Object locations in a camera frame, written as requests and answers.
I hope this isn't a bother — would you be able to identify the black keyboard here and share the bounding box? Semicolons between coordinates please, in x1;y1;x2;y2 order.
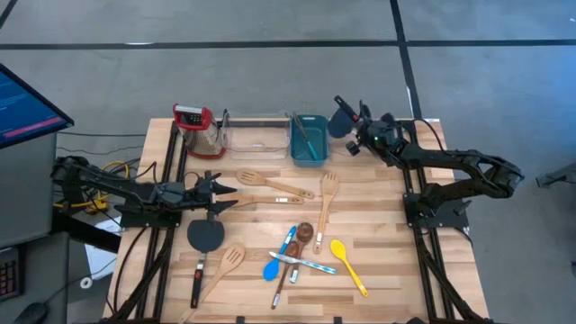
0;249;24;302

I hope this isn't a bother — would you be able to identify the steel box grater red handle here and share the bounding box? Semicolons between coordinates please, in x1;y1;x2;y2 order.
172;103;228;160

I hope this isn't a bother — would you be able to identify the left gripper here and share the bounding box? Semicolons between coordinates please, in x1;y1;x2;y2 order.
182;170;239;227

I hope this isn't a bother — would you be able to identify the black computer mouse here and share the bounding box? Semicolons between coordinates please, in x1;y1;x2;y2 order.
13;301;50;324

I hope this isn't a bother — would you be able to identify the blue plastic spoon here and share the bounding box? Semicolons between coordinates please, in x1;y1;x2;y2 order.
262;225;298;283

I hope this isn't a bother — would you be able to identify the short dark wooden spoon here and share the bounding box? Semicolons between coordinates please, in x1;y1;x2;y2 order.
289;221;315;285

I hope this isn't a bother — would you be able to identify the monitor with blue screen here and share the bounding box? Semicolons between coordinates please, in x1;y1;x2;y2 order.
0;62;76;150

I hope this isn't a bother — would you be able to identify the slotted wooden spatula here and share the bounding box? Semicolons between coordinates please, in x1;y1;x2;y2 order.
236;169;316;200

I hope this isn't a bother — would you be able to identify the slotted wooden spoon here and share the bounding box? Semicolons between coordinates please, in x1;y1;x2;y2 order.
178;243;247;324

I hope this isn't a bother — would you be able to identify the black desk leg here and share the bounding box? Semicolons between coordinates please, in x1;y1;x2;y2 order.
51;211;122;253

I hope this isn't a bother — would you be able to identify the grey chair leg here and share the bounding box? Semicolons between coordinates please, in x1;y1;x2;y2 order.
535;161;576;189

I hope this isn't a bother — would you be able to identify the long dark wooden spoon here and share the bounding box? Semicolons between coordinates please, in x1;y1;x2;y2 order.
270;239;301;311

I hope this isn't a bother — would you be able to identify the yellow cable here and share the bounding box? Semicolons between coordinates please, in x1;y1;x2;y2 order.
52;160;131;215

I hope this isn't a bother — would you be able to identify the knife with patterned blue handle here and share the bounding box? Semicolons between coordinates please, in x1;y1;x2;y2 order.
268;251;338;275

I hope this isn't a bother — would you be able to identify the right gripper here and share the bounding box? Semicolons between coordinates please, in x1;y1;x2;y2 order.
346;114;406;158

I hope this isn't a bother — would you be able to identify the white paper sheet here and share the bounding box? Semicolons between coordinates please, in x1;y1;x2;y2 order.
84;216;122;281

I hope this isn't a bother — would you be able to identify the teal plastic bin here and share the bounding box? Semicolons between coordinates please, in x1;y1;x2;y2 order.
289;113;330;168

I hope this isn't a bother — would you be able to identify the black table edge rail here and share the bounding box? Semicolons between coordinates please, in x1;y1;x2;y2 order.
227;119;293;128

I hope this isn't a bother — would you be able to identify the thick black cable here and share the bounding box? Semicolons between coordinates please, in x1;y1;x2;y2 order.
112;227;149;316

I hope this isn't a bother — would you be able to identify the yellow plastic spoon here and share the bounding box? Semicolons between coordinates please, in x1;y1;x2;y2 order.
329;238;369;299

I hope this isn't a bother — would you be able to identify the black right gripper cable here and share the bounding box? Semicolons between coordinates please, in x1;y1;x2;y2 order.
411;117;446;152

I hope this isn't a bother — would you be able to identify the wooden spork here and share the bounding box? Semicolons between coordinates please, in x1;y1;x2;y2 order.
312;172;340;256

